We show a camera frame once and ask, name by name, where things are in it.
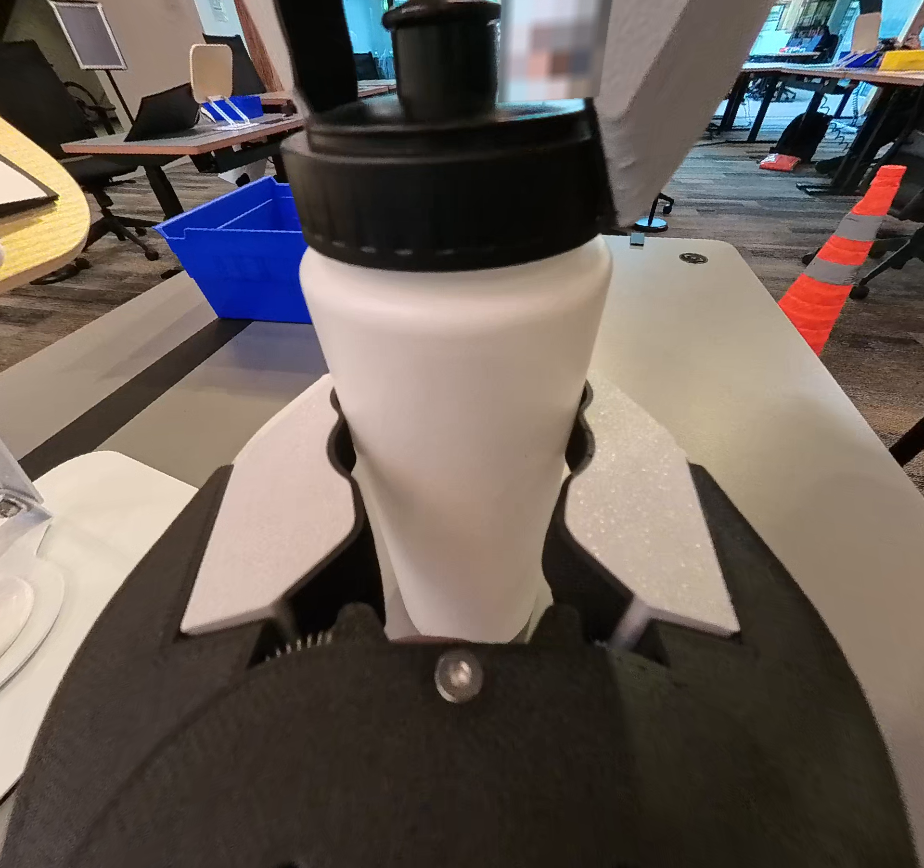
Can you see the black bottle lid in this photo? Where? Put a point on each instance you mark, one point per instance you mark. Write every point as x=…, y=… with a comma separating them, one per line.
x=447, y=189

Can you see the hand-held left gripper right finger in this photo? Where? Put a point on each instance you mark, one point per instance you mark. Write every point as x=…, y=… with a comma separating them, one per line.
x=650, y=528

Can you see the black backpack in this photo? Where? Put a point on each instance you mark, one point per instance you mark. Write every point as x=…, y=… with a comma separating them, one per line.
x=805, y=135

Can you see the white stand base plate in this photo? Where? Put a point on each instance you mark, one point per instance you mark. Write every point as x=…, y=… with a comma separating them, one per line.
x=108, y=521

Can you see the black floor stand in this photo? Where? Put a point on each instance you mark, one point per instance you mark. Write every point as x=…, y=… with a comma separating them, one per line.
x=653, y=224

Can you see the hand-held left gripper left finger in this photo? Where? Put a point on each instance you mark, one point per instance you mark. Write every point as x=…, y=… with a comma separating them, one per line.
x=274, y=521

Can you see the grey framed floor sign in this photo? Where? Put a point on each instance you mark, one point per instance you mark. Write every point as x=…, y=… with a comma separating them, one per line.
x=90, y=34

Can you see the blue plastic bin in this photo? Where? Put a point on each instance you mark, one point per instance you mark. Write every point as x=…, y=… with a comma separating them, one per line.
x=245, y=106
x=238, y=276

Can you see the yellow container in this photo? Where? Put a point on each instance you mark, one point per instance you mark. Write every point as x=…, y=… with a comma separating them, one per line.
x=902, y=60

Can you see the metal stand bracket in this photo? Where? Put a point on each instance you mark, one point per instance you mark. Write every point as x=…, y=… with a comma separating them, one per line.
x=21, y=514

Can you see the beige board on clear stand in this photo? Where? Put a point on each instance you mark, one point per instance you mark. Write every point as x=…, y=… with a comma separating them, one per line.
x=211, y=70

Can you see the brown desk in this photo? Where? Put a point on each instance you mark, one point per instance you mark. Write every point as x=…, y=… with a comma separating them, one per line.
x=830, y=73
x=180, y=138

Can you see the orange traffic cone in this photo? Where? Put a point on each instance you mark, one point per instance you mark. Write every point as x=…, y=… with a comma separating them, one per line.
x=830, y=283

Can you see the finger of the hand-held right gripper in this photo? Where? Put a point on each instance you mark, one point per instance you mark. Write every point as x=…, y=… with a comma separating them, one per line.
x=310, y=30
x=671, y=88

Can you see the white instruction sheet holder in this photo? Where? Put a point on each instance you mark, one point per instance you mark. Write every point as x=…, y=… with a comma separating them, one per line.
x=18, y=189

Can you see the white plastic bottle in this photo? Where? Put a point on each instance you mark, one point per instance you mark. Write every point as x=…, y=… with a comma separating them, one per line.
x=455, y=413

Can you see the black tape strip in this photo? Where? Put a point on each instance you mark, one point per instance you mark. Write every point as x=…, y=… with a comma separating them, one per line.
x=144, y=391

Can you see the red floor object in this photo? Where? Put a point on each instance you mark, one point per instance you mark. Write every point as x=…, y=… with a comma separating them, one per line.
x=779, y=164

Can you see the black laptop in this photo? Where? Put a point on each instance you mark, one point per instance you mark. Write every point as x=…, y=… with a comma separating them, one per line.
x=162, y=113

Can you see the black tripod leg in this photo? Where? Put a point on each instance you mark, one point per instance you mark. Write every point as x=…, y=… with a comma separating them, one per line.
x=909, y=445

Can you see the clear round stand foot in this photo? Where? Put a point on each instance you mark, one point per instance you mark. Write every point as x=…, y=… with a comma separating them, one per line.
x=36, y=622

